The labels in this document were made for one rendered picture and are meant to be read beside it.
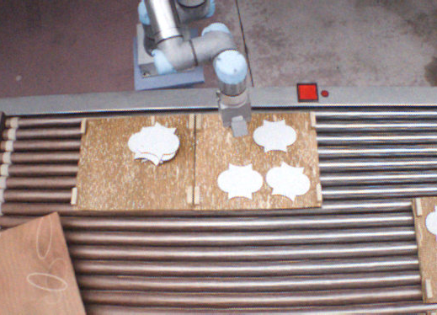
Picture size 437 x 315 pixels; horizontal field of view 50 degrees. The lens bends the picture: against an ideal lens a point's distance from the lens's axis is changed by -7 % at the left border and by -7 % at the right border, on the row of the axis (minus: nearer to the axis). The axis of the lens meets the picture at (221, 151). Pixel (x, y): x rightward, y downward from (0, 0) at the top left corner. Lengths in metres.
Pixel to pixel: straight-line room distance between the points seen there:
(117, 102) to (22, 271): 0.71
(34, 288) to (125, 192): 0.44
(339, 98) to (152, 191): 0.74
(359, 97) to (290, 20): 1.48
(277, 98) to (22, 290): 1.08
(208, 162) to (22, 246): 0.67
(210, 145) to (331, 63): 1.52
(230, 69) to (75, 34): 2.26
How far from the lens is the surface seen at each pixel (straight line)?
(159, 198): 1.63
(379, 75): 3.06
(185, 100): 1.80
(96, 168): 1.72
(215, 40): 1.31
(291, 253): 1.57
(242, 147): 1.67
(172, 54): 1.30
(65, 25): 3.48
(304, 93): 1.80
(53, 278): 1.54
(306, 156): 1.67
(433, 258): 1.64
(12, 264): 1.60
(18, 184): 1.84
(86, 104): 1.89
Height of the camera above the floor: 2.43
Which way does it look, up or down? 64 degrees down
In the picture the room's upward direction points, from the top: 8 degrees counter-clockwise
